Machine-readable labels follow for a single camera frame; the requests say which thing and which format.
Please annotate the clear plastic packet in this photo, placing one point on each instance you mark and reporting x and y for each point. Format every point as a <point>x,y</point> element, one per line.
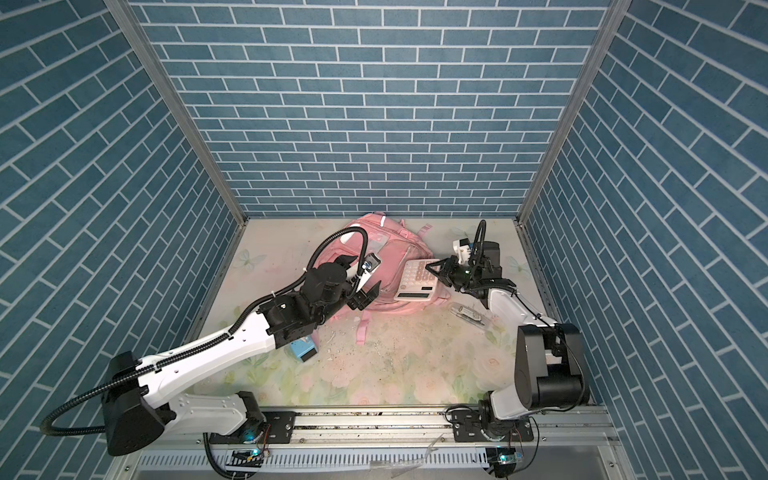
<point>469,315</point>

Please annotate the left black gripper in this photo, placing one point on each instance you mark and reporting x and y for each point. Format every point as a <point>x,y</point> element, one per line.
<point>363,298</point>

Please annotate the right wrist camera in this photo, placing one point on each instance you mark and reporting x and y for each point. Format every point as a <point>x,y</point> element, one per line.
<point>462,249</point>

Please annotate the white pink calculator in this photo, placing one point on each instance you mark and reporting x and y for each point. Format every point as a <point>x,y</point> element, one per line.
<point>417,284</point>

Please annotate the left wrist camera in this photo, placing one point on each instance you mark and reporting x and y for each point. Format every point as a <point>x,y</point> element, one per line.
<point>369,266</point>

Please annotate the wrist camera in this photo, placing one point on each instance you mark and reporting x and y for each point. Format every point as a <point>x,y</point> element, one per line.
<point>369,266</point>
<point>462,249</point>

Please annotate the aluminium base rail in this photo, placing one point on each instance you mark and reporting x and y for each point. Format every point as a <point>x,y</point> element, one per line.
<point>579,444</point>

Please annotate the blue pencil sharpener with crank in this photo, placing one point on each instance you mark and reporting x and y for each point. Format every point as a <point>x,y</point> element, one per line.
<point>304,349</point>

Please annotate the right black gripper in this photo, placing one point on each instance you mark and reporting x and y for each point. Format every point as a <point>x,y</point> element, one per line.
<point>450,268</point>

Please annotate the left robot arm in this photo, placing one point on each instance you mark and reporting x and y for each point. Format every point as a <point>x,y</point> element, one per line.
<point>141,399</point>

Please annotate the pink student backpack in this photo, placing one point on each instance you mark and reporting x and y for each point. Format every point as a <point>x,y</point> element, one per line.
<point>394,245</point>

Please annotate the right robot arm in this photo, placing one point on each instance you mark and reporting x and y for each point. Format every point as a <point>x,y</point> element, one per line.
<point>550,372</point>

